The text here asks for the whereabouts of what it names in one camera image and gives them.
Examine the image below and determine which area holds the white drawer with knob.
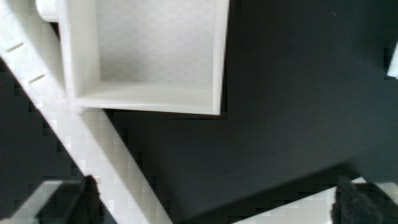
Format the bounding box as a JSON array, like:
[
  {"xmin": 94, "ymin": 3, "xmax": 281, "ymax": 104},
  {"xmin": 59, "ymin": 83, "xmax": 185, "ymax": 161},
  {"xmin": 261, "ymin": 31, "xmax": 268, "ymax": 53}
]
[{"xmin": 36, "ymin": 0, "xmax": 229, "ymax": 115}]

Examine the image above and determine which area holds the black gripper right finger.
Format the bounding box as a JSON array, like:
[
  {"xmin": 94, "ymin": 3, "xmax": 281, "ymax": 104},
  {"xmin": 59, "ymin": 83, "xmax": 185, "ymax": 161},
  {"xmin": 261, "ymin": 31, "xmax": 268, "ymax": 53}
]
[{"xmin": 331, "ymin": 176, "xmax": 398, "ymax": 224}]

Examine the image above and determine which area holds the white right fence rail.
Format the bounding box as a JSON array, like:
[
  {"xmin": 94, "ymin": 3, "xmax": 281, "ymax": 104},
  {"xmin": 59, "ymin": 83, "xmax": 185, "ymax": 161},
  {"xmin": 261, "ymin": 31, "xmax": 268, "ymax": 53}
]
[{"xmin": 235, "ymin": 178, "xmax": 398, "ymax": 224}]

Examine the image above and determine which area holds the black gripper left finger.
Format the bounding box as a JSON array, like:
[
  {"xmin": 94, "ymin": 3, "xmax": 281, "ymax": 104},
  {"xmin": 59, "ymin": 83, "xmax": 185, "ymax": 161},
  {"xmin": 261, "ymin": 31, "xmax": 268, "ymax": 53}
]
[{"xmin": 0, "ymin": 175, "xmax": 117, "ymax": 224}]

